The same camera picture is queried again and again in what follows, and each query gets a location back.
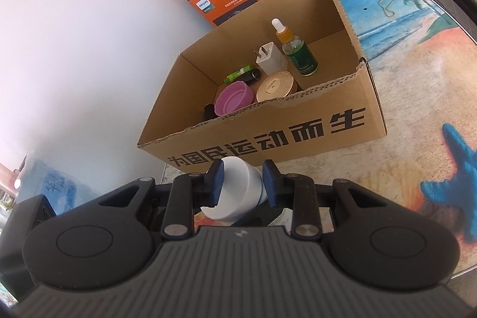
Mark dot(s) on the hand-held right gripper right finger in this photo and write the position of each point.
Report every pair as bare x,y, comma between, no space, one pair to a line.
270,185

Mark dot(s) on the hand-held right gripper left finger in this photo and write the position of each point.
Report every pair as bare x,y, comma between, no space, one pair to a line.
216,185

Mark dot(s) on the white plastic bottle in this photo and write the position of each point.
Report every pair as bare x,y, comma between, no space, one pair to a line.
238,187

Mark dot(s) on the brown cardboard box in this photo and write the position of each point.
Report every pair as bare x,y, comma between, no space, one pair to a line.
298,124

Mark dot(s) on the black key fob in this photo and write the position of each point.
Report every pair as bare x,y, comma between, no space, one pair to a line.
209,111

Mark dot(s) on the pink silicone bowl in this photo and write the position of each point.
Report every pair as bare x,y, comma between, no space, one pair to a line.
234,98

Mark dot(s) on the gold lidded jar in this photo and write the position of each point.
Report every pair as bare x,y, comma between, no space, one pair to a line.
275,85

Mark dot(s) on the black flashlight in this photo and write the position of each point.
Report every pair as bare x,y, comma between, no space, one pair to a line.
254,75

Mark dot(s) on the green lip balm tube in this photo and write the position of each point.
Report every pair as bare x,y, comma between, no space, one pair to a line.
238,74

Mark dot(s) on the white charger plug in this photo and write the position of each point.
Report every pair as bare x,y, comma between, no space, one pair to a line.
272,61

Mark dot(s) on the green dropper bottle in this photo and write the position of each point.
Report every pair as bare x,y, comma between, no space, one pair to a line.
302,57

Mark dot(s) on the blue water jug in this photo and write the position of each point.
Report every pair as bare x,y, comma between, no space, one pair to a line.
56,184

